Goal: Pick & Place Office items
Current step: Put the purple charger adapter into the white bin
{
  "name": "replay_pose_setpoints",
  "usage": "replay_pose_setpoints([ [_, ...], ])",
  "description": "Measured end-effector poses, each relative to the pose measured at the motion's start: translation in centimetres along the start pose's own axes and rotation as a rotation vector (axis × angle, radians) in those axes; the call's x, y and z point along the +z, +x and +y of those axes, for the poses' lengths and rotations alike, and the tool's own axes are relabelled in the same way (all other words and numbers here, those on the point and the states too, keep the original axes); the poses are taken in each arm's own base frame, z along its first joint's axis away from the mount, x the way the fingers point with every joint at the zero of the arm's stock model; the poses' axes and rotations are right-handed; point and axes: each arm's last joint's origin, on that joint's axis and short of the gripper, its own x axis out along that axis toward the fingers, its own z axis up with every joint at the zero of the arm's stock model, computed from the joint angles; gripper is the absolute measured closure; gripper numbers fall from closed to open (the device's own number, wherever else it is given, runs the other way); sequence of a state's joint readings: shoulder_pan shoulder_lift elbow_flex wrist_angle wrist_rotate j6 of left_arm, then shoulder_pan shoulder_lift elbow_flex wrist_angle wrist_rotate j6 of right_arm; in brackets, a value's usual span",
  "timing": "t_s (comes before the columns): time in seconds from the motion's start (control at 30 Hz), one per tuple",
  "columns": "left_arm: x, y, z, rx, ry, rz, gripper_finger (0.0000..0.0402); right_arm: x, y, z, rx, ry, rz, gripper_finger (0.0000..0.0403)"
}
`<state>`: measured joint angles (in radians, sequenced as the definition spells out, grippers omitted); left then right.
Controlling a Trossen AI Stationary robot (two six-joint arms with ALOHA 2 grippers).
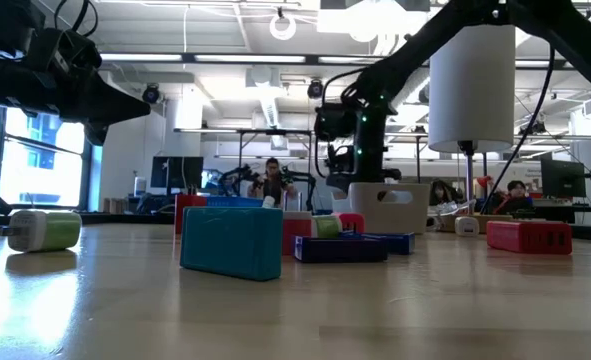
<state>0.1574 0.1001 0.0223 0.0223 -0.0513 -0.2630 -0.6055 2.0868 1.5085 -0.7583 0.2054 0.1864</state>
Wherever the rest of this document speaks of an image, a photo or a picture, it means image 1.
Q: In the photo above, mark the brown cardboard boxes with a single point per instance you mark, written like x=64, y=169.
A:
x=115, y=205

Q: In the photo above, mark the small white charger cube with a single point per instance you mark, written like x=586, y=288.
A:
x=467, y=226

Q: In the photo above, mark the black ceiling camera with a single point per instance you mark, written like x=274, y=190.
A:
x=315, y=89
x=151, y=94

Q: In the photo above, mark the white shade table lamp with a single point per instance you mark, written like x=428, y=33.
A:
x=470, y=90

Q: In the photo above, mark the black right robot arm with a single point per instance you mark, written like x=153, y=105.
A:
x=415, y=45

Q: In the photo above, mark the blue framed LCD display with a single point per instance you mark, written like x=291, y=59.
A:
x=400, y=243

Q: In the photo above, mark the black background robot arm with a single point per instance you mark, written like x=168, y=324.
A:
x=302, y=177
x=235, y=177

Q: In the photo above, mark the white jug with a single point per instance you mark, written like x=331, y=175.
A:
x=140, y=186

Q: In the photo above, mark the red white-faced wall charger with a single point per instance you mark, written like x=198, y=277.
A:
x=297, y=235

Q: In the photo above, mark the red multi-port USB charger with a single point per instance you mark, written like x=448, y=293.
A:
x=525, y=237

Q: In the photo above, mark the black computer monitor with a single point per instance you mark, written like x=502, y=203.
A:
x=177, y=172
x=562, y=177

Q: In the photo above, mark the pink-red wall charger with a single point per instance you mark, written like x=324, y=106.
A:
x=351, y=222

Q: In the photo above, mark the black metal frame stand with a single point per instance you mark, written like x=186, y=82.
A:
x=275, y=132

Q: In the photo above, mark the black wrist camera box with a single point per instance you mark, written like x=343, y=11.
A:
x=335, y=122
x=70, y=50

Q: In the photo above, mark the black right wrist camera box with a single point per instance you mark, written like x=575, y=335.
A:
x=335, y=122

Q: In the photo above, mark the black aluminium table frame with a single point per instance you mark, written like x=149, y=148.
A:
x=125, y=218

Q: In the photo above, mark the person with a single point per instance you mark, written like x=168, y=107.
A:
x=442, y=192
x=515, y=197
x=272, y=185

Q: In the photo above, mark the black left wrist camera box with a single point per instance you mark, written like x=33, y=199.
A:
x=70, y=50

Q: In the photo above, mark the teal rectangular case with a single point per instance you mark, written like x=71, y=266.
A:
x=230, y=242

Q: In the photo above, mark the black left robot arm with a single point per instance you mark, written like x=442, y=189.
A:
x=5, y=20

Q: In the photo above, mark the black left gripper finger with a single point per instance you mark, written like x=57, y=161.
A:
x=105, y=102
x=96, y=132

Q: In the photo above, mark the white plastic basket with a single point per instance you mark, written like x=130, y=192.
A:
x=390, y=215

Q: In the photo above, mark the large window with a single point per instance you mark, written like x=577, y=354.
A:
x=40, y=170

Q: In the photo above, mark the ceiling light strip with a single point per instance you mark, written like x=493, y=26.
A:
x=250, y=58
x=140, y=57

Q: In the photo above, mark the blue plastic bin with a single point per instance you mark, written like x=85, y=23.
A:
x=235, y=202

